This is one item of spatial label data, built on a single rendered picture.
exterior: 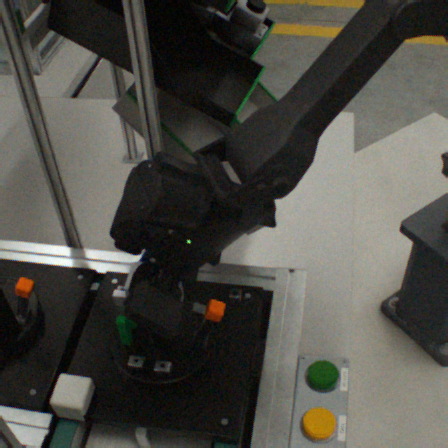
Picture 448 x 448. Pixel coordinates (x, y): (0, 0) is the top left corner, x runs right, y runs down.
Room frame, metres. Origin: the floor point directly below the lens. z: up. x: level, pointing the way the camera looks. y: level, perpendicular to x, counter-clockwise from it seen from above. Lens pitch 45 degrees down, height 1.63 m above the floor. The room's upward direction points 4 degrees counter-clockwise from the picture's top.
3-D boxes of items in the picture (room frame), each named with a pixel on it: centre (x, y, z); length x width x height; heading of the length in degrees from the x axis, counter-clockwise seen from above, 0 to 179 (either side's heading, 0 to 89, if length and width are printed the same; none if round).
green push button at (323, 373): (0.39, -0.12, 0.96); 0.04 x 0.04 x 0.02
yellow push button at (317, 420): (0.32, -0.10, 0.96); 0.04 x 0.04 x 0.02
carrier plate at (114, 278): (0.45, 0.09, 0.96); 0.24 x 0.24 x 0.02; 78
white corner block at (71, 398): (0.37, 0.21, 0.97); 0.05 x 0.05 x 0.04; 78
